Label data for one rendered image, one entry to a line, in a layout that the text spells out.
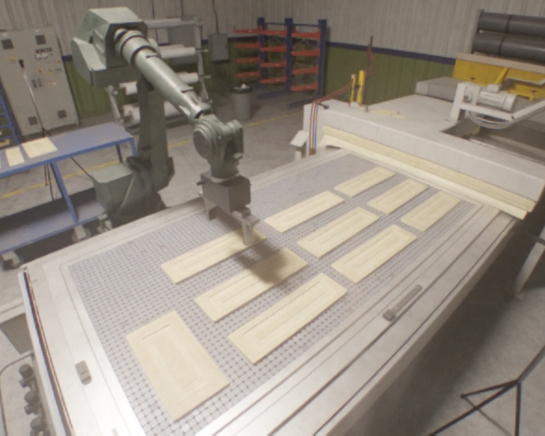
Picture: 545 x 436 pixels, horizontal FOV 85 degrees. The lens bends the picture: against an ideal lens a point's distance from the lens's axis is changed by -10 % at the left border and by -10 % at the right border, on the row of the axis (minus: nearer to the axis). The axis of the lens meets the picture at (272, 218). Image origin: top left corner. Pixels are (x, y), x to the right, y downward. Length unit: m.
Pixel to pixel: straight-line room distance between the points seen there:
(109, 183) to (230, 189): 1.23
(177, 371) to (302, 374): 0.53
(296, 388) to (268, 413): 0.15
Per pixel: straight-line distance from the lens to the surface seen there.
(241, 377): 1.50
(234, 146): 1.52
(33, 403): 2.30
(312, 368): 1.52
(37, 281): 2.32
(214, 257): 2.00
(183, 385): 1.50
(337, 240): 2.13
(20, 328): 2.61
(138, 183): 2.56
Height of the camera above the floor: 2.17
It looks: 34 degrees down
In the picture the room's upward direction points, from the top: straight up
